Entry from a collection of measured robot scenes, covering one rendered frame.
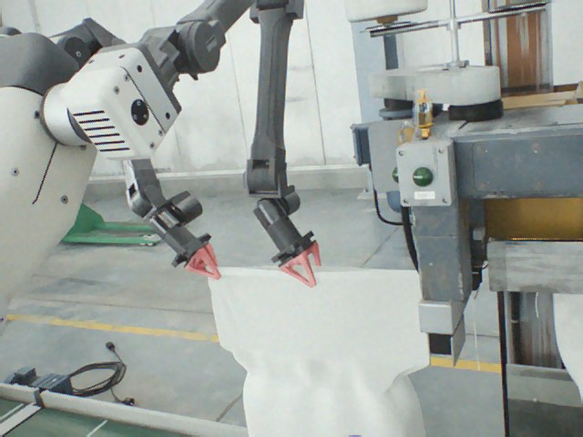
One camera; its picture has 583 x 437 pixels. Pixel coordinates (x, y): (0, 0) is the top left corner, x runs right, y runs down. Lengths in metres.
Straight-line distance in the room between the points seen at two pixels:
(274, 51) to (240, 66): 5.81
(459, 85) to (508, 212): 0.32
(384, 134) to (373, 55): 4.57
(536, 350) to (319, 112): 5.37
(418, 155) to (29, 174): 0.55
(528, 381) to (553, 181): 0.67
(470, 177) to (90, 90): 0.55
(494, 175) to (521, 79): 0.50
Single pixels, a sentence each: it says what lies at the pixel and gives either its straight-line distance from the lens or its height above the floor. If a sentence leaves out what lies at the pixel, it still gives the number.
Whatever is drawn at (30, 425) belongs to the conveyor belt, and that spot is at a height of 0.38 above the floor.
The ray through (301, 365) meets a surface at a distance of 1.32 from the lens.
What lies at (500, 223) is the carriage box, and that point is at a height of 1.11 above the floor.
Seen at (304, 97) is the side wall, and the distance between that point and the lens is 6.72.
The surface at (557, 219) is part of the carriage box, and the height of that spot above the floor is 1.11.
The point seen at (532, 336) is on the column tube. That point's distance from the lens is 1.57.
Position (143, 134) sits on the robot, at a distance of 0.83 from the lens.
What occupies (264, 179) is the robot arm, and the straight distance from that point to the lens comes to 1.20.
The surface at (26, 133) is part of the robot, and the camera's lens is 0.91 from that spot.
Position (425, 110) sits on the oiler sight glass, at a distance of 0.95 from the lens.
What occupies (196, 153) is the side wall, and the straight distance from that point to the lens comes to 7.60.
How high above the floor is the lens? 1.48
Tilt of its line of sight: 15 degrees down
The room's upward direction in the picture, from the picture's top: 8 degrees counter-clockwise
